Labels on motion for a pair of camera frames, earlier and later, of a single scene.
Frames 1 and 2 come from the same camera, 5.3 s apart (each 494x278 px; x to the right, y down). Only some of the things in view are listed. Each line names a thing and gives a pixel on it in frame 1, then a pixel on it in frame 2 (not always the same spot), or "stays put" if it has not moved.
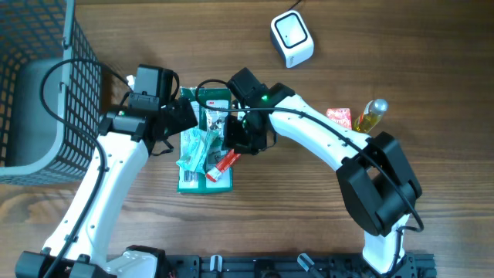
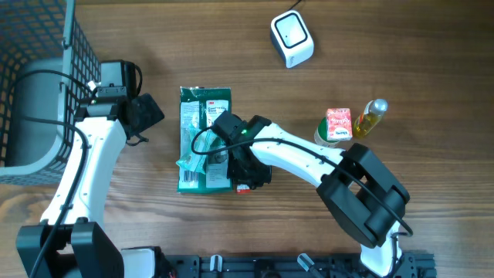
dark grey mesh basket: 35,148 stays put
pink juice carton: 343,116 stays put
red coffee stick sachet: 214,174 → 242,189
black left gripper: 184,117 → 149,110
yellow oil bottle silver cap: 370,116 stays put
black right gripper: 232,140 → 234,173
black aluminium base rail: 292,266 stays put
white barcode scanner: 291,36 stays put
